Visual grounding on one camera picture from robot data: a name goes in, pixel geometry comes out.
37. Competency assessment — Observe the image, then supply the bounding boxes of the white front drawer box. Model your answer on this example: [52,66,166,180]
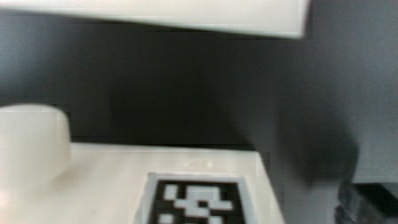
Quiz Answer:
[0,104,285,224]

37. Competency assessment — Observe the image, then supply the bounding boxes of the white L-shaped fence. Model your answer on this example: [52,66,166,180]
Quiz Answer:
[0,0,313,39]

